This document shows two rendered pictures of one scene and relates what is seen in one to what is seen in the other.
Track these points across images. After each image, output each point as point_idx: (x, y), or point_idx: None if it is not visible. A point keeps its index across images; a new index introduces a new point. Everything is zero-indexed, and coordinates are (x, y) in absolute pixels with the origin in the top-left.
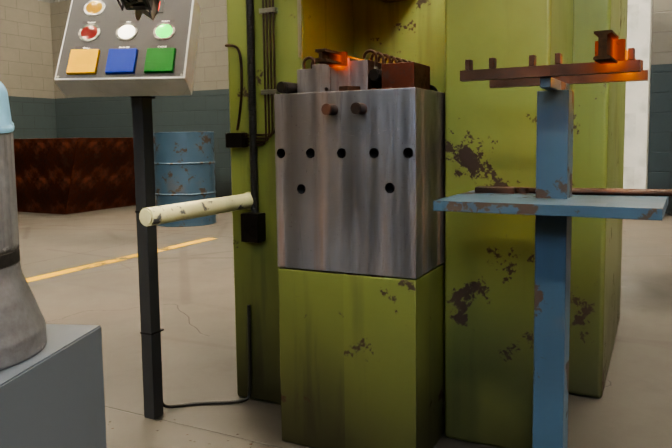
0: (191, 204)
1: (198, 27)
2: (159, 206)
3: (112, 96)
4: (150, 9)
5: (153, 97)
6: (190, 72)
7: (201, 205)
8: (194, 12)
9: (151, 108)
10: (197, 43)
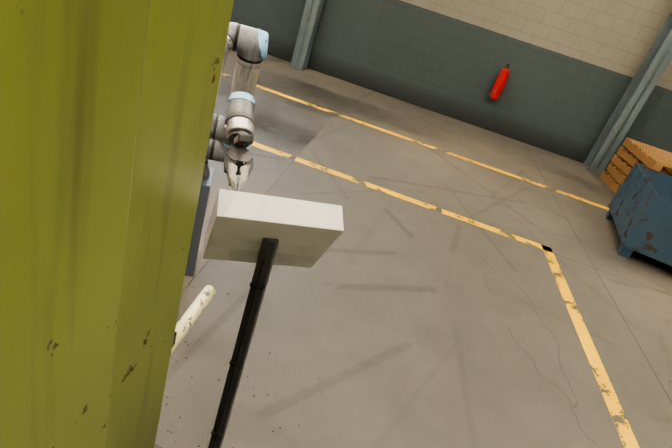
0: (187, 311)
1: (213, 222)
2: (204, 291)
3: (273, 264)
4: (224, 172)
5: (250, 283)
6: (205, 240)
7: (180, 318)
8: (215, 203)
9: (249, 290)
10: (210, 233)
